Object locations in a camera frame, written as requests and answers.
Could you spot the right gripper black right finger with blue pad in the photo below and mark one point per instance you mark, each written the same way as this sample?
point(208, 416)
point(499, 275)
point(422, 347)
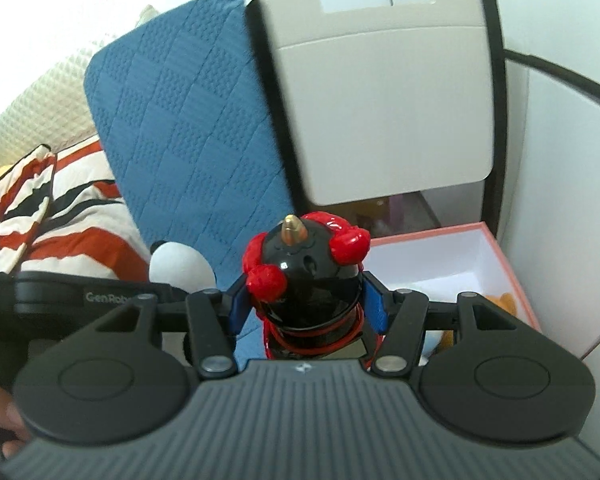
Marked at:
point(397, 317)

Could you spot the black white panda plush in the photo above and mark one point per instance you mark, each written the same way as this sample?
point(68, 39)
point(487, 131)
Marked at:
point(180, 266)

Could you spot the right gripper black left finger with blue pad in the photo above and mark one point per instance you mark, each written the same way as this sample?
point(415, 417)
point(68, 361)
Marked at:
point(211, 319)

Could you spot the pink cardboard box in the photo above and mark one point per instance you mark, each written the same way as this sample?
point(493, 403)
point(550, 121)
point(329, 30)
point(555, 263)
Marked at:
point(440, 264)

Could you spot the red white striped bedding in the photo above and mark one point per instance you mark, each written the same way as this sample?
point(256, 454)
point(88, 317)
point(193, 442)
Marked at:
point(62, 212)

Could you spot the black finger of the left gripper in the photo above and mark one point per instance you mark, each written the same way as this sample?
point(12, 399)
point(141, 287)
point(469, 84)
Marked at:
point(33, 288)

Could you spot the brown dog plush toy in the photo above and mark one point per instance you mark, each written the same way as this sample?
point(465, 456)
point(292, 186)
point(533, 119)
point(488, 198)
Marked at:
point(471, 325)

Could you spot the cream quilted headboard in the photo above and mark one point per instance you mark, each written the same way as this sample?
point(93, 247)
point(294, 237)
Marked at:
point(53, 110)

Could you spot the person's hand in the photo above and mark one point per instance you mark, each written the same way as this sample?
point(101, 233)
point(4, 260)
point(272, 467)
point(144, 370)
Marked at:
point(11, 420)

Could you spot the blue textured pillow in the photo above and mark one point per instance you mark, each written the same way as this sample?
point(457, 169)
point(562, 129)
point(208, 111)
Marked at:
point(183, 120)

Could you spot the black red figurine toy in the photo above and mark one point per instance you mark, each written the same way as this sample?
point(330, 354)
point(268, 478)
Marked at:
point(305, 280)

